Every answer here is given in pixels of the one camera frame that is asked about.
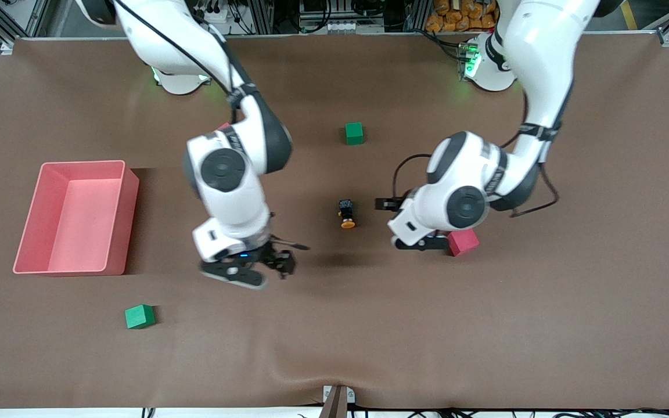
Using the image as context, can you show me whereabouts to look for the orange capped black button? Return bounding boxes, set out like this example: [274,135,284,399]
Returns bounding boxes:
[338,199,357,230]

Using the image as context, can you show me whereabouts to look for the brown table mat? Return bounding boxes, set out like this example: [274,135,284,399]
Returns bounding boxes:
[0,32,669,410]

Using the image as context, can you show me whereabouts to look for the white connector strip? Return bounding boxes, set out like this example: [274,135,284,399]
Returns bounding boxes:
[327,21,386,34]

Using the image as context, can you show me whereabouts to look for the pink plastic bin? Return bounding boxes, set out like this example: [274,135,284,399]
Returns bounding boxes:
[13,160,140,276]

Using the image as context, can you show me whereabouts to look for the bag of orange items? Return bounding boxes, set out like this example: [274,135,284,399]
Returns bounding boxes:
[426,0,501,33]

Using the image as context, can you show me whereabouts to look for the white power strip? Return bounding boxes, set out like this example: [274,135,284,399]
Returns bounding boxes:
[197,5,232,25]

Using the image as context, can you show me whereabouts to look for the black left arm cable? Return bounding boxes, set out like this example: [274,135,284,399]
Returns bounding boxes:
[391,93,560,219]

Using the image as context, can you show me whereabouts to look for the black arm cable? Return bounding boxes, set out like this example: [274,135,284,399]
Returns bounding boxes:
[391,93,560,219]
[115,0,243,125]

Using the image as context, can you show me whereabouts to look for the grey metal bracket plate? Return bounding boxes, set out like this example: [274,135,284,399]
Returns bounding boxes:
[323,384,356,405]

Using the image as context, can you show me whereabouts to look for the brown camera stand bar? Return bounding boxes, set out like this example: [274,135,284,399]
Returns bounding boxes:
[319,386,348,418]

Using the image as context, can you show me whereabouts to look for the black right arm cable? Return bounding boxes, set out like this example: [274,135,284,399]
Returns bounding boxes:
[115,0,243,125]

